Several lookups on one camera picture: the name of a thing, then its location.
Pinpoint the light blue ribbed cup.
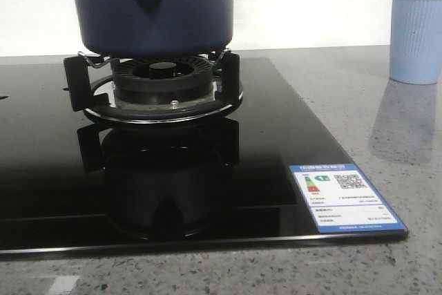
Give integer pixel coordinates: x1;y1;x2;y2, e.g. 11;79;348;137
390;0;441;85

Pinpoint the black pot support grate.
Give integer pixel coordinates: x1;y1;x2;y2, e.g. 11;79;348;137
64;48;243;126

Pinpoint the dark blue cooking pot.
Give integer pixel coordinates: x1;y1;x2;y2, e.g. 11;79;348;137
75;0;233;58

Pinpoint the black gas burner head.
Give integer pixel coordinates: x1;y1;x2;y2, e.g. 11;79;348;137
113;56;213;105

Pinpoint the blue white energy label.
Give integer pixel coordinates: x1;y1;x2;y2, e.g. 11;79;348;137
289;164;406;233

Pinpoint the black glass gas stove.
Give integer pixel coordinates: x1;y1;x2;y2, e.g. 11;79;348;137
1;58;408;260

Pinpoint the silver wire pot ring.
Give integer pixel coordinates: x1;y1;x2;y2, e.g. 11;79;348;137
77;48;232;70

